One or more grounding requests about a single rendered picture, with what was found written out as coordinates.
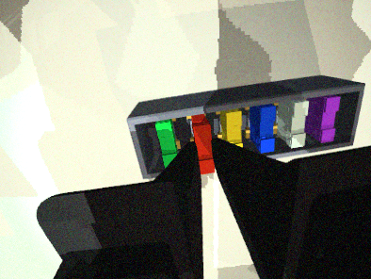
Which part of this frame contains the yellow fuse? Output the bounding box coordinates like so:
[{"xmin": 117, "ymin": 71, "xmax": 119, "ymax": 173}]
[{"xmin": 220, "ymin": 108, "xmax": 243, "ymax": 147}]

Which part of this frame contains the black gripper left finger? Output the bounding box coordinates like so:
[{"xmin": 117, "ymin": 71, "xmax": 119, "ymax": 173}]
[{"xmin": 36, "ymin": 141, "xmax": 203, "ymax": 279}]

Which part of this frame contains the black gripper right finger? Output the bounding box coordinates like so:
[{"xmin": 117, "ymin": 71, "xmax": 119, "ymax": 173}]
[{"xmin": 211, "ymin": 138, "xmax": 371, "ymax": 279}]

